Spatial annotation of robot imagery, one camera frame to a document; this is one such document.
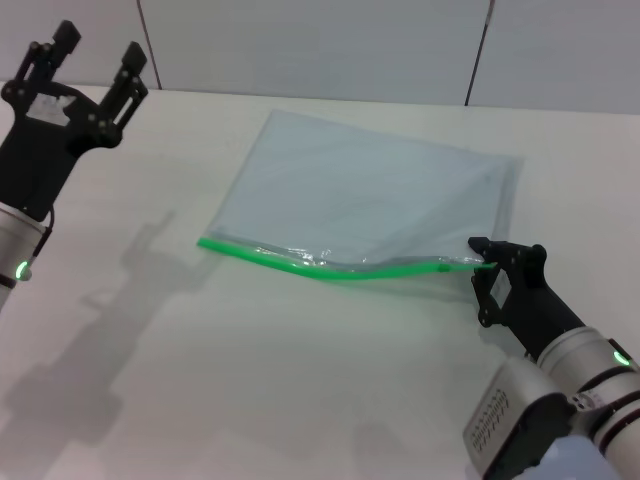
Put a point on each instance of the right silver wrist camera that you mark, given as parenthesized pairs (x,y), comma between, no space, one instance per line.
(505,420)

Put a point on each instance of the green zipper slider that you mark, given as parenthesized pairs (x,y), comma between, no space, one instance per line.
(442,269)

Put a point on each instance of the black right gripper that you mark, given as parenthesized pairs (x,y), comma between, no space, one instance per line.
(535,305)

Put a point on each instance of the transparent green-zip document bag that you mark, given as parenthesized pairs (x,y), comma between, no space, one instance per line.
(360,200)

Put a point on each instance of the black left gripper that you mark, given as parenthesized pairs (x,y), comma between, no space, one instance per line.
(35,145)

